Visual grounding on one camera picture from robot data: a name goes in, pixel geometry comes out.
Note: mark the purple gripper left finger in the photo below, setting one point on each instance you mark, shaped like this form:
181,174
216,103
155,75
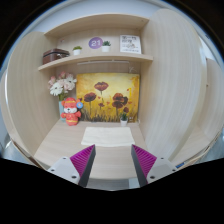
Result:
83,162

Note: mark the cream folded towel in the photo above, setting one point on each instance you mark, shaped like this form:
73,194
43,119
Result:
108,137

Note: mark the left small shelf plant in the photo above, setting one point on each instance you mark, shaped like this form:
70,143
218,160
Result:
77,50

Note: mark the yellow poppy flower painting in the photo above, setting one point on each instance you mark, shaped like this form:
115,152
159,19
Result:
105,96

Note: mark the pink white flower bouquet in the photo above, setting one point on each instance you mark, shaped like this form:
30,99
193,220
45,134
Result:
61,86

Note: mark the small shelf plant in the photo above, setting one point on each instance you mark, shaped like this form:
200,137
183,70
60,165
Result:
106,46
77,50

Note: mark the purple round number sign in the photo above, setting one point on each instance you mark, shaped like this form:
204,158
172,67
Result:
95,42

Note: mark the small potted plant on desk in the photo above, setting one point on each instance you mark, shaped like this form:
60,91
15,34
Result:
123,119

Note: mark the light wood shelf unit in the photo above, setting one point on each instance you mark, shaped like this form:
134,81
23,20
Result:
180,111

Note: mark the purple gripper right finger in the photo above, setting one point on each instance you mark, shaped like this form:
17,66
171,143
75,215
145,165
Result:
143,163

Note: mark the dark brown storage box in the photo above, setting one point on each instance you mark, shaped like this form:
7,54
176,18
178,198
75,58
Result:
54,54

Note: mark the white printed card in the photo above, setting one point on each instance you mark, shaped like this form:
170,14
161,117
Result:
130,44

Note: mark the red plush bear toy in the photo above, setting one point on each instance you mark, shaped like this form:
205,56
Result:
71,111

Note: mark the right small shelf plant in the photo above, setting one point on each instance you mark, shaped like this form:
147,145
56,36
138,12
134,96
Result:
106,46

